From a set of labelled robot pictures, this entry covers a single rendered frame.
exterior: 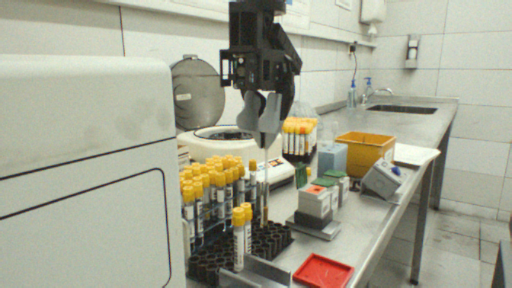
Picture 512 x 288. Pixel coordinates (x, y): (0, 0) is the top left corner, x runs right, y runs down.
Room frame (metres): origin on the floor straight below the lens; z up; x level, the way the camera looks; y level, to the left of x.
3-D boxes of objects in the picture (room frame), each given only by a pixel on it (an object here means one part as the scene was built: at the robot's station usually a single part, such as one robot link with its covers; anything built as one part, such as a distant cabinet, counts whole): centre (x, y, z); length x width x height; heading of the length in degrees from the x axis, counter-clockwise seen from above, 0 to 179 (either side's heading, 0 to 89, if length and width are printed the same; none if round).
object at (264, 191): (0.51, -0.01, 0.93); 0.01 x 0.01 x 0.10; 57
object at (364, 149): (0.87, -0.30, 0.92); 0.13 x 0.13 x 0.10; 53
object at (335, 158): (0.76, -0.18, 0.92); 0.10 x 0.07 x 0.10; 148
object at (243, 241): (0.46, 0.02, 0.93); 0.17 x 0.09 x 0.11; 147
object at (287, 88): (0.49, -0.03, 1.13); 0.05 x 0.02 x 0.09; 57
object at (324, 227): (0.55, -0.10, 0.89); 0.09 x 0.05 x 0.04; 55
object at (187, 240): (0.54, 0.09, 0.91); 0.20 x 0.10 x 0.07; 146
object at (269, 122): (0.47, -0.01, 1.09); 0.06 x 0.03 x 0.09; 147
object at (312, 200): (0.55, -0.10, 0.92); 0.05 x 0.04 x 0.06; 55
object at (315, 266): (0.41, -0.09, 0.88); 0.07 x 0.07 x 0.01; 56
